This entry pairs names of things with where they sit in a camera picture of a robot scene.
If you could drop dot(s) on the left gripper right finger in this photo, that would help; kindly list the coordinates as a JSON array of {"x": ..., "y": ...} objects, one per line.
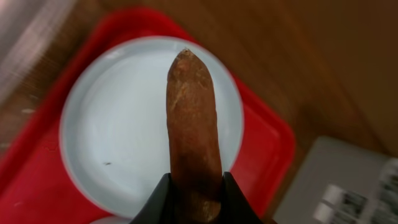
[{"x": 235, "y": 209}]

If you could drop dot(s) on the large light blue plate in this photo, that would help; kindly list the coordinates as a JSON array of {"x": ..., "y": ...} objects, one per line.
[{"x": 113, "y": 133}]

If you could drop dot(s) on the clear plastic bin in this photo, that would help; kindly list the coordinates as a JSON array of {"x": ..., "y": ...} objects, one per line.
[{"x": 27, "y": 29}]

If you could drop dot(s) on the grey dishwasher rack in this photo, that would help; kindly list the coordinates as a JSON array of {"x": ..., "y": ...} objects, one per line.
[{"x": 341, "y": 183}]

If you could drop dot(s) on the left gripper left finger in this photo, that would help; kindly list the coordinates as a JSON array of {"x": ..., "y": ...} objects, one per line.
[{"x": 159, "y": 208}]

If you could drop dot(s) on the red serving tray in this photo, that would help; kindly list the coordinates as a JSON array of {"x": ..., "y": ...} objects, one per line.
[{"x": 35, "y": 186}]

